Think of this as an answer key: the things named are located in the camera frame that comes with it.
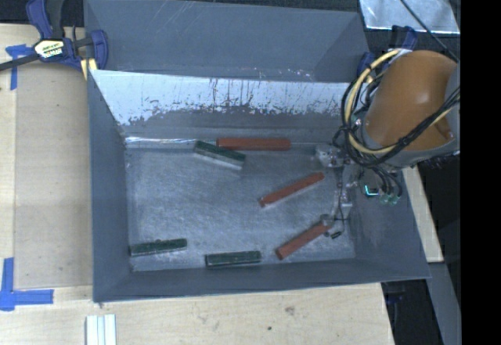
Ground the red-brown block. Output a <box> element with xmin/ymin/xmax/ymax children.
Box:
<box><xmin>258</xmin><ymin>171</ymin><xmax>326</xmax><ymax>209</ymax></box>
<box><xmin>275</xmin><ymin>220</ymin><xmax>333</xmax><ymax>261</ymax></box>
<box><xmin>215</xmin><ymin>137</ymin><xmax>292</xmax><ymax>152</ymax></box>

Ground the dark green flat block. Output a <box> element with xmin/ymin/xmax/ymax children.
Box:
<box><xmin>128</xmin><ymin>238</ymin><xmax>189</xmax><ymax>258</ymax></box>
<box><xmin>193</xmin><ymin>139</ymin><xmax>247</xmax><ymax>172</ymax></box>
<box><xmin>204</xmin><ymin>250</ymin><xmax>263</xmax><ymax>270</ymax></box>

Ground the grey metal bin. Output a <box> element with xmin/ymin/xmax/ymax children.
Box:
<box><xmin>82</xmin><ymin>0</ymin><xmax>432</xmax><ymax>304</ymax></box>

